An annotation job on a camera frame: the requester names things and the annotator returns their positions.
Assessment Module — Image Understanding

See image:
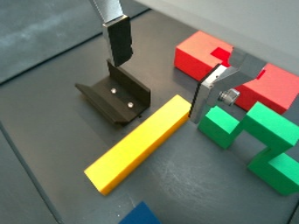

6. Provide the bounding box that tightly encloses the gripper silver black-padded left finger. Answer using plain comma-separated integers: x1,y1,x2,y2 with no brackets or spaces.
89,0,133,67

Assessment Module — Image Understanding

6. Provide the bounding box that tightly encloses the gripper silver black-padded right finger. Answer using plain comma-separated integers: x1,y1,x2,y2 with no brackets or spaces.
189,48,266,124

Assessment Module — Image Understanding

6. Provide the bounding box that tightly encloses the red board with slots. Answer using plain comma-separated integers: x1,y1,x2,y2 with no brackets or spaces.
172,30,299,116

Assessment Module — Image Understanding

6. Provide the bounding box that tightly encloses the green stepped block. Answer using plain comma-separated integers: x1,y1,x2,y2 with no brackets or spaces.
198,102,299,195

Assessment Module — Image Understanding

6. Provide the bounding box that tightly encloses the black metal bracket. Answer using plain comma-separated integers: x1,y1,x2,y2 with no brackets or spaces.
74,60,150,126

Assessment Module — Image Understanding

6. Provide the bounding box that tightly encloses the yellow long bar block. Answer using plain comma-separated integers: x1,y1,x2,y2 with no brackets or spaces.
84,95,190,195

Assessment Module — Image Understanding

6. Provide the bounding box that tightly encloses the blue U-shaped block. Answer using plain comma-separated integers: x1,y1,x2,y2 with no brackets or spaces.
117,201,161,224

